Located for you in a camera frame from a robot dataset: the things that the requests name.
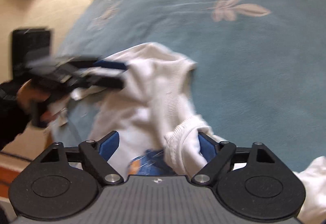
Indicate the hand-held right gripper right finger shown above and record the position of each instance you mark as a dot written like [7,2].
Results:
[207,146]

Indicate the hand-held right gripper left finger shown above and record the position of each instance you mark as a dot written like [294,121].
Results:
[109,146]

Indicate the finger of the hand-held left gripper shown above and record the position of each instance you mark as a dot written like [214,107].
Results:
[112,66]
[107,82]

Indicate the white printed t-shirt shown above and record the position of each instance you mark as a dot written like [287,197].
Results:
[152,101]

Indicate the person's left forearm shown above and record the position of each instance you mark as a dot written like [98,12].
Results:
[10,117]

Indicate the person's left hand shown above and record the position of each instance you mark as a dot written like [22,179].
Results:
[29,94]

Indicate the bed with blue floral sheet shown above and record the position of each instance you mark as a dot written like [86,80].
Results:
[229,73]

